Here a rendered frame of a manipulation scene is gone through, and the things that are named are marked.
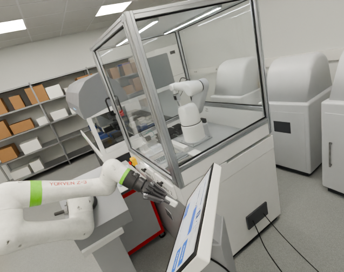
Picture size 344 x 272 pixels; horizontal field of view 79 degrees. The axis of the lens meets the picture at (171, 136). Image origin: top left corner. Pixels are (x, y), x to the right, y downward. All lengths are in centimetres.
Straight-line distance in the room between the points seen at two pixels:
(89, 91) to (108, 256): 158
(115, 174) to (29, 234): 42
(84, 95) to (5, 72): 365
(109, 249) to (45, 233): 65
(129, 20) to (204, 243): 101
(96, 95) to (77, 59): 355
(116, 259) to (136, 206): 53
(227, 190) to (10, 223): 131
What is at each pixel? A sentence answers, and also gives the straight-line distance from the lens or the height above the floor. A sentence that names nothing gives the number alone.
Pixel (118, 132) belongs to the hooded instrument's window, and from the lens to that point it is 257.
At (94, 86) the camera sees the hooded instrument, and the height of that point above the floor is 166.
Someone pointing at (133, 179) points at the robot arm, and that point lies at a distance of 109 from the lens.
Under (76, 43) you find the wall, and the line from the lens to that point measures 600.
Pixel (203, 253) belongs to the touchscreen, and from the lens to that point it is 73.
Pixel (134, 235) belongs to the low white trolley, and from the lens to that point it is 228.
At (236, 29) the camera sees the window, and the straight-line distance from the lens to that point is 160.
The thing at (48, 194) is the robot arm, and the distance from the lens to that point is 113.
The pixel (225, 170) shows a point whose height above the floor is 87.
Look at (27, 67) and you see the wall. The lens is 590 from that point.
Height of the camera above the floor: 175
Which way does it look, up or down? 21 degrees down
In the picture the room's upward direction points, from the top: 16 degrees counter-clockwise
